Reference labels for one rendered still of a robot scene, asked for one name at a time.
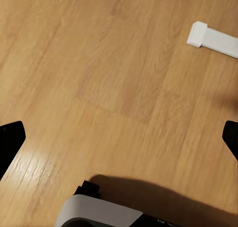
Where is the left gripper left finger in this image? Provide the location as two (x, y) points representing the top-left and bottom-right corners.
(0, 121), (26, 180)

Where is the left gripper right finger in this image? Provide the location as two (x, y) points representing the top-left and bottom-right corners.
(222, 120), (238, 161)

